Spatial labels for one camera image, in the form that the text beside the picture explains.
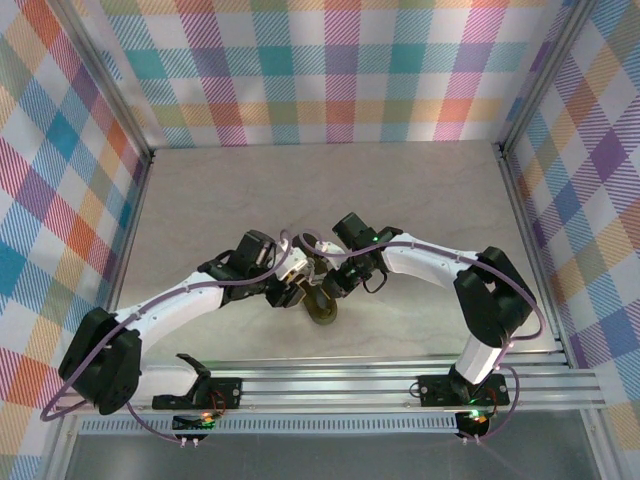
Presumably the aluminium table edge rail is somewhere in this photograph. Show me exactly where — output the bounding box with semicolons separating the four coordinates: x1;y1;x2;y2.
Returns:
493;143;574;369
91;148;157;374

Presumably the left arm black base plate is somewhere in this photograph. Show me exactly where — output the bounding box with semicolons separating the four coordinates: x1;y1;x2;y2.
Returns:
152;376;244;412

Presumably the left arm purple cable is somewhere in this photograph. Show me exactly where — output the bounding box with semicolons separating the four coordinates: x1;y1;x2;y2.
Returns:
40;228;302;445

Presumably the thin black gripper wire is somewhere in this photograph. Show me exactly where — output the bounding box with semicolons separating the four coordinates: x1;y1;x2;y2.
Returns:
361;271;387;295

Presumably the slotted grey cable duct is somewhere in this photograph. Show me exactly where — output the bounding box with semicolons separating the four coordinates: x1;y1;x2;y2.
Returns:
78;412;462;436

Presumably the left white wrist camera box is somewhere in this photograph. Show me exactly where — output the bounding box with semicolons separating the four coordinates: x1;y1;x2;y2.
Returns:
276;243;315;282

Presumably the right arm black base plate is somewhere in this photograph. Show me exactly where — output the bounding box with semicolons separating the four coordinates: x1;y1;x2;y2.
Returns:
417;372;512;408

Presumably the aluminium frame post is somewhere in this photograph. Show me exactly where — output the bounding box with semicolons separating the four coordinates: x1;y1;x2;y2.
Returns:
47;0;157;164
493;0;601;159

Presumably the plaid backdrop cloth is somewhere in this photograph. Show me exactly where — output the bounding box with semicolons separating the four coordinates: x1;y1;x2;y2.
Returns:
79;0;571;149
504;0;640;451
0;0;151;480

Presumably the olive green shoe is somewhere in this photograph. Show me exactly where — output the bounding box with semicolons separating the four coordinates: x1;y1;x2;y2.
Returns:
299;249;341;327

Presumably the aluminium frame leg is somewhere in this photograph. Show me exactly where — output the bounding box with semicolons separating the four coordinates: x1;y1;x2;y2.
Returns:
42;414;82;480
581;409;617;480

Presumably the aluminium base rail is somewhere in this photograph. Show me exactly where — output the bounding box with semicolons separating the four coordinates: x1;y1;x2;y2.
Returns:
53;355;607;417

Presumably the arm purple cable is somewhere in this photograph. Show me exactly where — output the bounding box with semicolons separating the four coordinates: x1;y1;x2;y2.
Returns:
298;229;547;445
40;228;302;445

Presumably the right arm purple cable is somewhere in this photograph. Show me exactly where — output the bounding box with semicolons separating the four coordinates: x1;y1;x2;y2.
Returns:
298;229;547;445

